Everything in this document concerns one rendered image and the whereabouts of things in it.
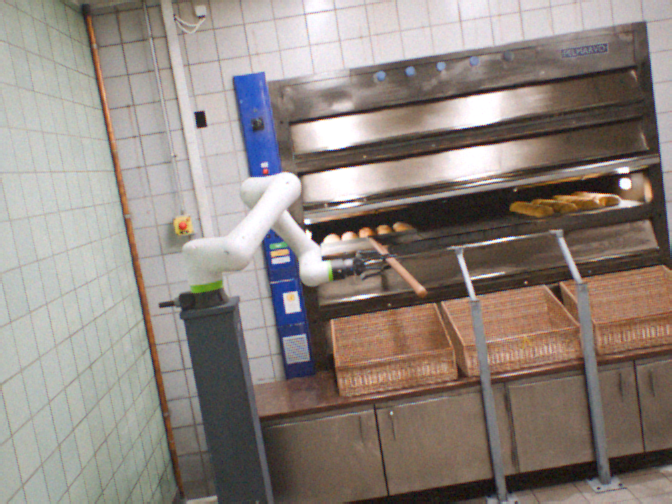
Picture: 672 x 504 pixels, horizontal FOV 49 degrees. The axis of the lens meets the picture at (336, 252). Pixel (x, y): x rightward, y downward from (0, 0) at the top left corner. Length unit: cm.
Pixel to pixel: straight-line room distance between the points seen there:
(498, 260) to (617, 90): 105
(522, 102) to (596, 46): 47
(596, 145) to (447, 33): 96
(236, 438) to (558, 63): 245
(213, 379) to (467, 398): 125
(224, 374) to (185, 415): 129
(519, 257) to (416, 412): 104
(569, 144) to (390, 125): 93
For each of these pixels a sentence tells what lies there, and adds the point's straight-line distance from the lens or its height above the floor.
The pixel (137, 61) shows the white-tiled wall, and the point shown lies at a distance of 390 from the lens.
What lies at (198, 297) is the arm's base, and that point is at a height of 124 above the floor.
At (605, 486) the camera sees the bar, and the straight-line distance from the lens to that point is 371.
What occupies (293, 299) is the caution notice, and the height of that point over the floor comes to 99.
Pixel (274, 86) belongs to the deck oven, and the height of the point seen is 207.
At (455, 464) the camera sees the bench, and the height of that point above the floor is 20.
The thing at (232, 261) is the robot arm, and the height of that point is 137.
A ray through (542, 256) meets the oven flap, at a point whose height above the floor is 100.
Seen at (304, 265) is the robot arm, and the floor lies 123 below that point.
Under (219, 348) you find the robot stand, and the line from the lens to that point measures 275.
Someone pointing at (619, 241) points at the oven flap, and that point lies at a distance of 411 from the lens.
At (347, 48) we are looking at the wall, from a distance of 381.
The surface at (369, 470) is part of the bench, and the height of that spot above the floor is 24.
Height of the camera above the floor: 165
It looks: 7 degrees down
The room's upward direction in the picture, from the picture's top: 9 degrees counter-clockwise
